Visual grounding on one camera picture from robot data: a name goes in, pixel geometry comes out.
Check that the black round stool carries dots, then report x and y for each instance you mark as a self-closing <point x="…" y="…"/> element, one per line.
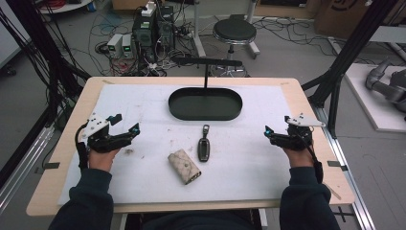
<point x="234" y="30"/>

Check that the black metal frame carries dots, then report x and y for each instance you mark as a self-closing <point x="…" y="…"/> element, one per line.
<point x="348" y="54"/>
<point x="44" y="57"/>

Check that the black computer tower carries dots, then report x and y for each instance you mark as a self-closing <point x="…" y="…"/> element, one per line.
<point x="144" y="33"/>
<point x="165" y="27"/>

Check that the white round table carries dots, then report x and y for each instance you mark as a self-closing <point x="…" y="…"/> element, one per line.
<point x="63" y="7"/>

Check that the black oval tray with stand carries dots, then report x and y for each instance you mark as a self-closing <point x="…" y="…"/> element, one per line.
<point x="205" y="105"/>

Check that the black car key fob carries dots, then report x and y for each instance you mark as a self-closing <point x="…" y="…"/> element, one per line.
<point x="203" y="148"/>

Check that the beige key pouch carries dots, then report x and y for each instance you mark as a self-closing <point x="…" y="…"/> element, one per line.
<point x="184" y="166"/>

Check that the person's left hand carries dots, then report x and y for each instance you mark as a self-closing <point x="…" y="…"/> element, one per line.
<point x="101" y="159"/>

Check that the white table mat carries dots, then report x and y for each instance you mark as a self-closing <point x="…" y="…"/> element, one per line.
<point x="242" y="166"/>

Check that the cardboard box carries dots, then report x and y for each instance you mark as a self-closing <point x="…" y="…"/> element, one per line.
<point x="348" y="16"/>

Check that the white floor board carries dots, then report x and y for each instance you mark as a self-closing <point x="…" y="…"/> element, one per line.
<point x="373" y="108"/>

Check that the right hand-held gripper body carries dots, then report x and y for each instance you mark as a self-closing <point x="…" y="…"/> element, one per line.
<point x="297" y="139"/>

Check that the dark tape strip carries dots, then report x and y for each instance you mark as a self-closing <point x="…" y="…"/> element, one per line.
<point x="51" y="166"/>
<point x="336" y="164"/>

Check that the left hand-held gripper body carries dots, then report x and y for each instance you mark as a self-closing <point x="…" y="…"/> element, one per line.
<point x="99" y="139"/>

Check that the person's right hand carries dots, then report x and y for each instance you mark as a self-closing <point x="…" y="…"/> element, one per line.
<point x="298" y="157"/>

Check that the grey power supply unit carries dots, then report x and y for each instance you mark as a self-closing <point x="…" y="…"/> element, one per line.
<point x="114" y="44"/>
<point x="127" y="45"/>

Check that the white power strip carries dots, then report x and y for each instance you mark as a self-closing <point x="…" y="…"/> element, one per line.
<point x="148" y="9"/>

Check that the white metal stand leg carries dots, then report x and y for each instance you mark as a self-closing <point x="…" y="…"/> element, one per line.
<point x="197" y="28"/>

